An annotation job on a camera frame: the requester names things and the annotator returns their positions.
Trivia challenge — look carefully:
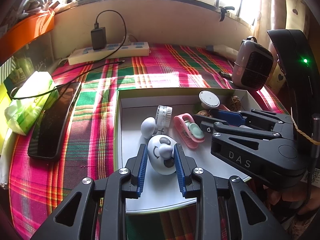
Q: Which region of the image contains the pink clip green pad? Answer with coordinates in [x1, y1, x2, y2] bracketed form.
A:
[174, 113, 204, 150]

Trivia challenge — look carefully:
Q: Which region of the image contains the white panda egg toy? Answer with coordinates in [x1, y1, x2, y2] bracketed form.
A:
[148, 135, 176, 176]

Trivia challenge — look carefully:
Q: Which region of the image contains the brown carved walnut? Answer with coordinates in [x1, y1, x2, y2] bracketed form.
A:
[226, 95, 242, 112]
[196, 109, 213, 118]

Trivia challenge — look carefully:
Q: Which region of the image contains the pink open clip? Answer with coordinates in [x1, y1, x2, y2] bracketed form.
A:
[217, 105, 229, 111]

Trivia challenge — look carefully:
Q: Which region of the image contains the green spool white top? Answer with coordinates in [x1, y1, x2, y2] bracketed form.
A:
[199, 90, 220, 110]

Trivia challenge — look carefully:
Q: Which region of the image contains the dark small bottle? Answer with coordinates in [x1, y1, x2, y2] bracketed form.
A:
[219, 72, 232, 81]

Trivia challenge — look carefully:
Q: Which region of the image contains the small white ribbed jar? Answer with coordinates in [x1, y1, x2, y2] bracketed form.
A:
[155, 105, 173, 128]

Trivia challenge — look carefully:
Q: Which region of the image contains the small grey black heater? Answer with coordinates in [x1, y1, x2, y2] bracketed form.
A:
[232, 36, 273, 91]

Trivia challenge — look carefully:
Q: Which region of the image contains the white small egg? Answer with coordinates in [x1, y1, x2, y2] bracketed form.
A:
[140, 117, 158, 139]

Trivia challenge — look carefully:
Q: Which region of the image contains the green white shallow box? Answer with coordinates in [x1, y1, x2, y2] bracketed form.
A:
[114, 88, 250, 215]

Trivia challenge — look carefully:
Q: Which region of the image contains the plaid red green cloth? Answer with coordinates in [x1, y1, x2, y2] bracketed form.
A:
[8, 43, 291, 240]

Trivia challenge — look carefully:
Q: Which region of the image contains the black smartphone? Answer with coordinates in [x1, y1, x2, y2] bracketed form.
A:
[27, 82, 81, 160]

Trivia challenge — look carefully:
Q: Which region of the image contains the black window hook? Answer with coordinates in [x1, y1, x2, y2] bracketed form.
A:
[219, 6, 235, 22]

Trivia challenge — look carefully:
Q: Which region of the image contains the green tissue pack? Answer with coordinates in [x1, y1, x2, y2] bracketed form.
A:
[4, 71, 57, 135]

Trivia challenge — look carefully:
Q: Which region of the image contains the white power strip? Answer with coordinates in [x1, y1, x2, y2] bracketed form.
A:
[68, 42, 150, 65]

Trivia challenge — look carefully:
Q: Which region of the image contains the black charger adapter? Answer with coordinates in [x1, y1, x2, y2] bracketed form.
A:
[91, 27, 106, 50]

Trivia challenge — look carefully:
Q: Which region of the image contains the green striped white box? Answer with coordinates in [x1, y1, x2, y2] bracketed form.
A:
[0, 56, 16, 83]

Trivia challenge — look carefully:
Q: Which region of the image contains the orange tray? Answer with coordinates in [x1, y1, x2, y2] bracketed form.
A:
[0, 10, 55, 64]

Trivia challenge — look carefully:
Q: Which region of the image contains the black camera mount housing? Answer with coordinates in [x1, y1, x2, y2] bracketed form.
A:
[267, 29, 319, 158]

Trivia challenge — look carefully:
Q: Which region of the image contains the black charger cable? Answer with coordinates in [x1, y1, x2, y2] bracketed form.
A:
[9, 10, 127, 100]

